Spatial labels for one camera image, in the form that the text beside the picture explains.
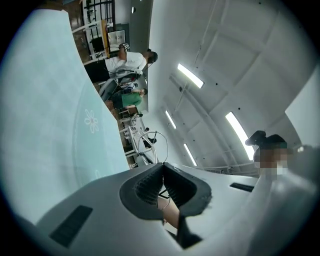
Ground person's head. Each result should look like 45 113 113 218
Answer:
253 134 291 177

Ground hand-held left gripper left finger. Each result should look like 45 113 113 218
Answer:
36 162 181 256

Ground light blue daisy tablecloth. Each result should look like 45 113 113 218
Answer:
1 11 131 223

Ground long ceiling light panel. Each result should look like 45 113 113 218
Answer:
183 143 198 167
224 111 256 161
177 63 205 89
164 109 177 130

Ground white metal rack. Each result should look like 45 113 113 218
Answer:
119 112 161 166

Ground black head-mounted camera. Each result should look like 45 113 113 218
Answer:
244 129 288 151

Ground black metal railing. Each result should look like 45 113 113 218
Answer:
82 0 116 28

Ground wooden table white legs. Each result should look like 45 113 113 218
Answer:
83 19 112 61

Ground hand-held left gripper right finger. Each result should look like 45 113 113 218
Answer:
163 162 259 249

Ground thin wire-frame eyeglasses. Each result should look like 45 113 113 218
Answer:
137 129 169 166

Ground white display cabinet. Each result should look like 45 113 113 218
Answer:
107 29 126 49

